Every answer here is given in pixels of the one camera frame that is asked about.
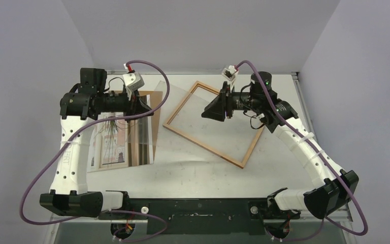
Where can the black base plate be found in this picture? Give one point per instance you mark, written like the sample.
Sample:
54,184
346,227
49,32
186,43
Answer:
211,225

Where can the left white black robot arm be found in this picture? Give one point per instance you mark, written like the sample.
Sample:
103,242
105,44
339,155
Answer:
86,100

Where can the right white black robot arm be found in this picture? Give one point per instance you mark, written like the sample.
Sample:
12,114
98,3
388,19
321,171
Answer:
332,183

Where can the clear acrylic sheet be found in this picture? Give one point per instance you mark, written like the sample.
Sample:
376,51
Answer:
178,124

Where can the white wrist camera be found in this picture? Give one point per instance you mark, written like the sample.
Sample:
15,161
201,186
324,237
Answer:
133,81
229,73

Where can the aluminium rail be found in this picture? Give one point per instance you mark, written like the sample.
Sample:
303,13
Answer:
346,214

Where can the wooden picture frame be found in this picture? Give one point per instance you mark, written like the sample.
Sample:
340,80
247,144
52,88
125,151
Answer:
248,158

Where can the photo print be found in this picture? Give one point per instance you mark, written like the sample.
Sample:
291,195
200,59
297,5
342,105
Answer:
119,143

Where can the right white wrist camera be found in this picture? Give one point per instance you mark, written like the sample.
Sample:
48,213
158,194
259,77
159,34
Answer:
229,73

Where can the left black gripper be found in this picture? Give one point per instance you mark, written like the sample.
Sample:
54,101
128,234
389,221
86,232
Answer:
135,104

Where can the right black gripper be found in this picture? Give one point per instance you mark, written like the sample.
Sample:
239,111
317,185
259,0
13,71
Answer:
228,103

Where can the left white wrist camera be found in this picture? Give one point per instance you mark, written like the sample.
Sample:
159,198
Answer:
133,81

